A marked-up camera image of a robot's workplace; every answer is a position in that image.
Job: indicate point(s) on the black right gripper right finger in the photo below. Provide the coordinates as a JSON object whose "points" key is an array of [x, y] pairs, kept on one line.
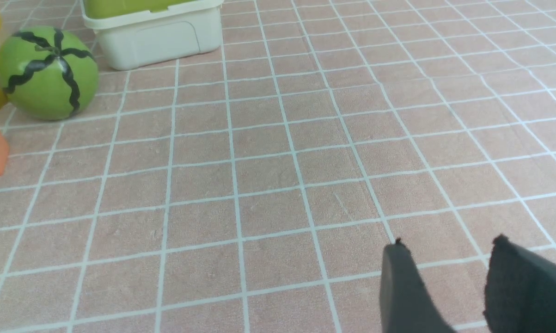
{"points": [[520, 291]]}

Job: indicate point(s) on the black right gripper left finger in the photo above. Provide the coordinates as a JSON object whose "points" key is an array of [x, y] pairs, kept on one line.
{"points": [[405, 304]]}

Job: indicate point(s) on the pink checkered tablecloth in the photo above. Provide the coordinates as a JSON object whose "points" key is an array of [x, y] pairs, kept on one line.
{"points": [[252, 189]]}

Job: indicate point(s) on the green white plastic storage box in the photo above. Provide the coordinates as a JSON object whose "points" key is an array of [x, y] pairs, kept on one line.
{"points": [[135, 33]]}

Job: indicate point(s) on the green toy watermelon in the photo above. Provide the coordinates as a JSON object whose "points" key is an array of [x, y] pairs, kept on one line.
{"points": [[48, 73]]}

